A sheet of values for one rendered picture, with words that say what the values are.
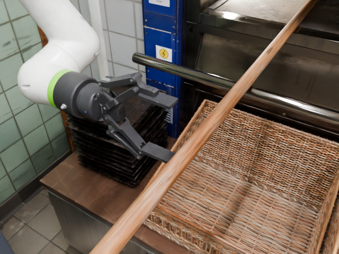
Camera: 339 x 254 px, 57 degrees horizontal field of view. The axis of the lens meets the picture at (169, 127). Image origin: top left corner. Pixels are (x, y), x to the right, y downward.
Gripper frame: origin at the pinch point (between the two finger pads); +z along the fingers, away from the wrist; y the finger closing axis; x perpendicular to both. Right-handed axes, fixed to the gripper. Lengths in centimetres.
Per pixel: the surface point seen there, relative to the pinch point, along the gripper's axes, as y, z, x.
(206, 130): -1.3, 6.5, -2.7
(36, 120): 73, -116, -41
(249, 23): 1, -7, -62
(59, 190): 61, -56, -7
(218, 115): -1.4, 6.4, -7.8
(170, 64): 1.6, -15.1, -25.0
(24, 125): 72, -115, -34
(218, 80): 1.8, -1.2, -24.8
